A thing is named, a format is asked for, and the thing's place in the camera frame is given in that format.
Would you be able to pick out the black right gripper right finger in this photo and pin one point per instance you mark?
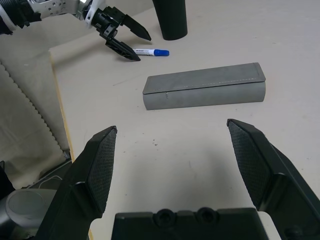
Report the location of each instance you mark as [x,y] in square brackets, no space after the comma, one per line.
[275,180]

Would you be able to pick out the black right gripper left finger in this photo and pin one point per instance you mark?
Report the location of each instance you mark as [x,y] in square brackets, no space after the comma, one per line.
[82,187]

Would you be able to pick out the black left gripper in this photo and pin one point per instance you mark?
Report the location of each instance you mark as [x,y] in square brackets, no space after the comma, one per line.
[107,20]

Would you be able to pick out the white marker pen blue cap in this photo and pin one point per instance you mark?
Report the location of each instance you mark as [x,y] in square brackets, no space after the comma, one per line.
[162,52]

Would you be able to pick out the grey felt glasses case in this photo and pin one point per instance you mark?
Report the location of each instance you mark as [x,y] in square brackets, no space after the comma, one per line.
[200,92]

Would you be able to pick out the black plastic cup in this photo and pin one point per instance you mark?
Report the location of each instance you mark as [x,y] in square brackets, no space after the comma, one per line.
[172,22]

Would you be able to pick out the beige foam sheet zigzag edge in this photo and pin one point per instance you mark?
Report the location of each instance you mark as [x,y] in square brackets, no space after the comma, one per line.
[25,112]

